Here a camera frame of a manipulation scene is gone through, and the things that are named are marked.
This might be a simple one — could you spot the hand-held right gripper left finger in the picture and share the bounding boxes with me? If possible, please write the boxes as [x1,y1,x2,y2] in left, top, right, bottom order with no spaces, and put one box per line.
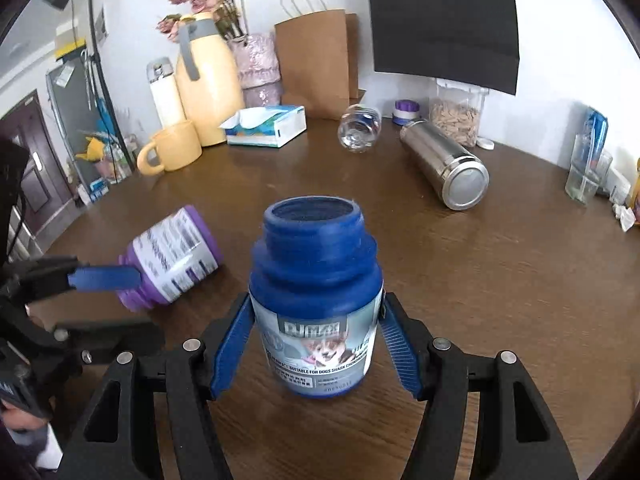
[57,291,257,480]

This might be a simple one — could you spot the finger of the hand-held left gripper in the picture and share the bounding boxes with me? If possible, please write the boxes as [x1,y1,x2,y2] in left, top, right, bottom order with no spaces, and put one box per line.
[5,256,142,306]
[47,321,166,367]

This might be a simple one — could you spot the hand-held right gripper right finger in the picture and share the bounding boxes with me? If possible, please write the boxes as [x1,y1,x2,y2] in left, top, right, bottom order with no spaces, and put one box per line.
[377,291,581,480]

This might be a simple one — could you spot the purple plastic bottle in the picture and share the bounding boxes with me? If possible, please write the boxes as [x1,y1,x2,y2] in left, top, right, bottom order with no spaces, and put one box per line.
[117,205,224,312]

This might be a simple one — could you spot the blue plastic bottle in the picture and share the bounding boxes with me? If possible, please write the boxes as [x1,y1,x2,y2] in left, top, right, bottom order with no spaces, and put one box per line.
[248,197,385,401]

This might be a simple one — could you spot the dark wooden door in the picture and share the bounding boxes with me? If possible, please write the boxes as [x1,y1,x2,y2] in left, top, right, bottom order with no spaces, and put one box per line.
[0,89,83,251]

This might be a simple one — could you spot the yellow plush toy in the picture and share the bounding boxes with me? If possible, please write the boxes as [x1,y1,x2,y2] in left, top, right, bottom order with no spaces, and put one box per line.
[75,135,104,164]

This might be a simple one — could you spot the dark grey cabinet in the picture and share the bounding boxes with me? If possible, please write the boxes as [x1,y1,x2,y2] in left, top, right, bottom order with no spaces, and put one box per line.
[46,57,108,196]

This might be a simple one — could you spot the yellow mug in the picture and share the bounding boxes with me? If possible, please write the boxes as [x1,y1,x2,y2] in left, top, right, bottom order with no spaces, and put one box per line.
[136,120,203,176]

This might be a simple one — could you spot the black tripod stand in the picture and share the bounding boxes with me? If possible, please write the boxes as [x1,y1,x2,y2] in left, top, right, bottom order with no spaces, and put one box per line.
[42,0,137,172]

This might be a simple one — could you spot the white thermos bottle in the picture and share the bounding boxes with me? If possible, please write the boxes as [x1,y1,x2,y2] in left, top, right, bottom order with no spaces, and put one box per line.
[146,57,187,129]

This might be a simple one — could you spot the stainless steel bottle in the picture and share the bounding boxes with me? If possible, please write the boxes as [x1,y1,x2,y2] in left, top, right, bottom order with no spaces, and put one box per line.
[399,119,491,212]

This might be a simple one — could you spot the yellow thermos jug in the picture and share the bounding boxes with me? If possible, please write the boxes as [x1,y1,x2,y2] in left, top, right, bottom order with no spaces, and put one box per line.
[175,12,246,147]

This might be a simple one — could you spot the blue tissue box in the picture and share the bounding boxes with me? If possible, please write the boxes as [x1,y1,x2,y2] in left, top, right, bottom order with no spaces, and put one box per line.
[220,105,307,149]

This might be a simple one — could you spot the clear glass jar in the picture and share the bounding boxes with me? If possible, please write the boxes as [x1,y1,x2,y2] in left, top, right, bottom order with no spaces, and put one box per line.
[338,104,382,153]

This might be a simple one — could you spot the small purple lidded jar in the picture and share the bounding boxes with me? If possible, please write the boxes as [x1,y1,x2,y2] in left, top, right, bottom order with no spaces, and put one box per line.
[392,99,420,126]

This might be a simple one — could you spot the clear container of seeds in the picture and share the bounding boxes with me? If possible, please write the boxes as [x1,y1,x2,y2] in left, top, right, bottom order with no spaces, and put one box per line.
[429,77,490,148]

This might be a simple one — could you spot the clear drinking glass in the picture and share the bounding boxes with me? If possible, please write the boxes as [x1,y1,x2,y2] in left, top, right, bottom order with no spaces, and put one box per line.
[565,134,613,206]

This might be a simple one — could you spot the pink vase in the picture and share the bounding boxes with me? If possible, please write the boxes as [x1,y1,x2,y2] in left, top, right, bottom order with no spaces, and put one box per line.
[227,32,284,109]

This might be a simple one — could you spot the crumpled white paper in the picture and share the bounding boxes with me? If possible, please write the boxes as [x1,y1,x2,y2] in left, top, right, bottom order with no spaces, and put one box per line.
[612,204,637,233]

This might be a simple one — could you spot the blue tube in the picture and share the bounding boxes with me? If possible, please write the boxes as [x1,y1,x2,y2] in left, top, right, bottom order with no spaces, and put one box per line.
[582,107,609,181]

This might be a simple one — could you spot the brown paper bag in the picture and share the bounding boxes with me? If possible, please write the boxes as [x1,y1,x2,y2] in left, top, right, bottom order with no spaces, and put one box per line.
[274,0,360,121]

